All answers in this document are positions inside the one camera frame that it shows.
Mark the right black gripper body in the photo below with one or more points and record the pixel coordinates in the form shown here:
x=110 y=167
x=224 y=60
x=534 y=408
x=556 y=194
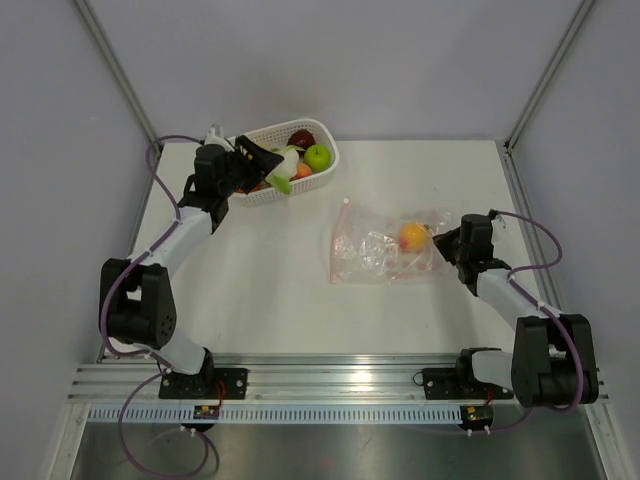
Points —
x=463 y=253

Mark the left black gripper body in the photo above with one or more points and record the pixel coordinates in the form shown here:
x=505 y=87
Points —
x=228 y=188

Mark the fake round orange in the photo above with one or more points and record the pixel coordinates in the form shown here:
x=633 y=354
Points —
x=413 y=237

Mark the fake pink peach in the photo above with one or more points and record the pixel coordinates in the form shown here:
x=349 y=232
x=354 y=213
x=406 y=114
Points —
x=302 y=171

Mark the fake purple fruit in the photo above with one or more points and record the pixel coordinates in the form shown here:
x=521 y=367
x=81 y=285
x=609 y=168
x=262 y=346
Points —
x=302 y=139

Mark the fake green apple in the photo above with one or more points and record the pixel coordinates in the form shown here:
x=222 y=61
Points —
x=317 y=158

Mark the clear zip top bag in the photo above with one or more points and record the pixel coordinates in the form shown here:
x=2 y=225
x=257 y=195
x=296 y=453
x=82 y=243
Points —
x=364 y=248

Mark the fake orange pineapple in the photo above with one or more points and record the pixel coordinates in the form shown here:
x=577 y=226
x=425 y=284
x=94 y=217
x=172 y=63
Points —
x=248 y=191

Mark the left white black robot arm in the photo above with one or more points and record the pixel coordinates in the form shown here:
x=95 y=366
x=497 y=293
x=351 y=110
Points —
x=137 y=305

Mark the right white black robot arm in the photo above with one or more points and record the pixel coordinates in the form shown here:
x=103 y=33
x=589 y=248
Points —
x=552 y=363

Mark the white perforated plastic basket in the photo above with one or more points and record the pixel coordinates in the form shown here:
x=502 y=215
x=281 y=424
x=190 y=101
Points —
x=275 y=137

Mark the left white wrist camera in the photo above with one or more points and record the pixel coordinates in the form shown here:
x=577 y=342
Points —
x=215 y=136

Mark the right aluminium frame post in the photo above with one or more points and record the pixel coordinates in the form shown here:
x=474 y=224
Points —
x=550 y=71

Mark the aluminium frame post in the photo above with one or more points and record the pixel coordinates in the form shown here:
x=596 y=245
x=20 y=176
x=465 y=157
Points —
x=99 y=37
x=550 y=71

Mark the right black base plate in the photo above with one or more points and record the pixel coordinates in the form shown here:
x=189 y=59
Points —
x=448 y=384

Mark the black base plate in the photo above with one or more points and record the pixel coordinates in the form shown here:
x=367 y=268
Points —
x=228 y=383
x=448 y=384

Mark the left aluminium frame post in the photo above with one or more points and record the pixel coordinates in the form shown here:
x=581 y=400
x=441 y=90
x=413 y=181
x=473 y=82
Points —
x=99 y=37

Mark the white slotted cable duct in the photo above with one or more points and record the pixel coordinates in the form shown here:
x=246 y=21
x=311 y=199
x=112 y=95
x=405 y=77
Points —
x=278 y=414

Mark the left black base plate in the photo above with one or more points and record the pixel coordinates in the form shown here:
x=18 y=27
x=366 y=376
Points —
x=228 y=383

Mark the aluminium mounting rail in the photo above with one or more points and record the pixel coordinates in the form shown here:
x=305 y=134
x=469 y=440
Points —
x=279 y=379

